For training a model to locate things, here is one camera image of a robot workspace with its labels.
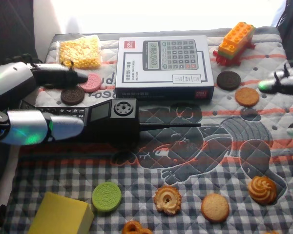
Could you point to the pink sandwich cookie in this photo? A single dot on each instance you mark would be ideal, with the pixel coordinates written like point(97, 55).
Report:
point(93, 82)

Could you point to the calculator box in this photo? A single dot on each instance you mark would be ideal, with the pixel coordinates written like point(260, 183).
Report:
point(136, 65)

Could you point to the green sandwich cookie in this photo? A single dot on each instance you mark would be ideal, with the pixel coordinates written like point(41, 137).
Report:
point(107, 197)

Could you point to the yellow sponge block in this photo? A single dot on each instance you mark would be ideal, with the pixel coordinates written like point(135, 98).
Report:
point(61, 214)

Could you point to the swirl butter cookie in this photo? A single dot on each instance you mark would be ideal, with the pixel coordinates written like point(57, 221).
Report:
point(262, 190)

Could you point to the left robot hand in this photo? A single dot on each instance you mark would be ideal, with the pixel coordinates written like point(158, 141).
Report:
point(12, 80)

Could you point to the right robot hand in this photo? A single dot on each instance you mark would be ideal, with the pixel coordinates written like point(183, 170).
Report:
point(283, 83)

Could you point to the orange toy brick build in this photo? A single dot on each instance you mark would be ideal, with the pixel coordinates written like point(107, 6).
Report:
point(235, 40)

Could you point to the bag of yellow beads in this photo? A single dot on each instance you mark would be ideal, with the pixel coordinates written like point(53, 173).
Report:
point(79, 52)

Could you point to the pretzel-shaped cookie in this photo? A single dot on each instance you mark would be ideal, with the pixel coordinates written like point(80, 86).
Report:
point(130, 229)

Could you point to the large black toy phone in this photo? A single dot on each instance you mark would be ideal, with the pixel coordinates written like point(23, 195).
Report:
point(122, 117)

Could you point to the round tan biscuit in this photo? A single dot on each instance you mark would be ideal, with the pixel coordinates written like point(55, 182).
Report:
point(247, 97)
point(215, 207)

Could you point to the grey quilt with bear print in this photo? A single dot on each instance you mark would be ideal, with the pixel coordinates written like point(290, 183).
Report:
point(185, 151)

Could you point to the brown sandwich cookie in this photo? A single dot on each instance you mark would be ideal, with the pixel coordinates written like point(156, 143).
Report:
point(228, 80)
point(72, 95)

